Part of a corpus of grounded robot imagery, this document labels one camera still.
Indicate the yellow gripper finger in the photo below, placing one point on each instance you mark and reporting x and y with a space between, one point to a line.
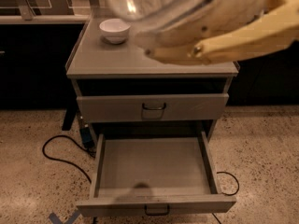
225 16
273 32

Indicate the closed upper grey drawer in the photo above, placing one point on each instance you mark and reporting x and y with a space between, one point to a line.
165 107

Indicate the open middle grey drawer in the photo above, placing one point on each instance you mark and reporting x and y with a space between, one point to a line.
154 177

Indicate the blue power adapter box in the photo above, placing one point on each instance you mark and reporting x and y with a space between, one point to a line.
86 137

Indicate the white ceramic bowl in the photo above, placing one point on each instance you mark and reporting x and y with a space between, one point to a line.
114 31

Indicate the grey drawer cabinet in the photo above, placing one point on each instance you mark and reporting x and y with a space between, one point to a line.
99 68

